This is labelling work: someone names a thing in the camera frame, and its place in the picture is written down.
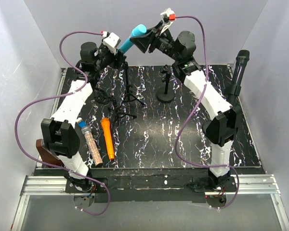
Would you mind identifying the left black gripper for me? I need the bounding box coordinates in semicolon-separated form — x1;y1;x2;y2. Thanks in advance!
94;40;125;72

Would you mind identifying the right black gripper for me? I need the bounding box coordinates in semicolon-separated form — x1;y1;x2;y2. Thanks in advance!
131;20;182;62

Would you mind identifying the cyan microphone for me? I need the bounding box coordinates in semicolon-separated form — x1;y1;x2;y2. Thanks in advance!
117;24;148;53

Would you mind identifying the tall black tripod stand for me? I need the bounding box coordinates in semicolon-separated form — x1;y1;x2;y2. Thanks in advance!
120;61;145;107

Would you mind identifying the small black tripod stand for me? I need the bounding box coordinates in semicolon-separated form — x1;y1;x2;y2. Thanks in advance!
93;87;137;123

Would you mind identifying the round base stand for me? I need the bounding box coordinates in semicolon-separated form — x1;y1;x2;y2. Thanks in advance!
156;65;175;103

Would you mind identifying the orange microphone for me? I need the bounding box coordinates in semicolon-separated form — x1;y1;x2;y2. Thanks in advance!
101;117;115;161

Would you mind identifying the glitter silver microphone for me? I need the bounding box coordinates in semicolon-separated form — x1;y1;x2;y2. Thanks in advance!
81;126;103;167

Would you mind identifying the black microphone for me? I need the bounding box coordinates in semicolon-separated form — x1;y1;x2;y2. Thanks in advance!
225;50;250;106

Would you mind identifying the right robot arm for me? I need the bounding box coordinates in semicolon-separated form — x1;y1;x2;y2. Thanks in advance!
130;25;242;191

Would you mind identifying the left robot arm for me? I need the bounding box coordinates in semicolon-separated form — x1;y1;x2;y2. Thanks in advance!
41;40;126;193

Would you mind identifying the blue white toy block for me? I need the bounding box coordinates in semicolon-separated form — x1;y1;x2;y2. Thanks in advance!
77;118;87;128

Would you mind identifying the brown box with clear lid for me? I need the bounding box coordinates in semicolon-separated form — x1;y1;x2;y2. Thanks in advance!
36;139;63;166

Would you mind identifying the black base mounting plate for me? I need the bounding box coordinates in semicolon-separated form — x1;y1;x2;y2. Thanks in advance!
65;167;238;204

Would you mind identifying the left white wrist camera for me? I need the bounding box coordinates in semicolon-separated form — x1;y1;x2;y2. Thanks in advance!
101;31;121;55

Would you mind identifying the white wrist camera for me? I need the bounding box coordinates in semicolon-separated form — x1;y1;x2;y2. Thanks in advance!
160;8;176;33
101;31;121;55

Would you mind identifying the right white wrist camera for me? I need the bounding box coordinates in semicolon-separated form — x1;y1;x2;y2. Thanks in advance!
160;8;176;33

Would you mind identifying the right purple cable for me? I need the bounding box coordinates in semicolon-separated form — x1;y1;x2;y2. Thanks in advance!
175;15;232;167

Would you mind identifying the purple cable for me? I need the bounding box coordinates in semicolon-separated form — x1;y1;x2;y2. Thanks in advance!
15;31;111;176
175;15;232;167

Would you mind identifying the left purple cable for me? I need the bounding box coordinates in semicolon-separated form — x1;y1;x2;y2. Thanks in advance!
15;31;111;176

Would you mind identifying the aluminium rail frame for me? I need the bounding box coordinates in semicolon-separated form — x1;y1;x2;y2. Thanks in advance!
11;174;289;231

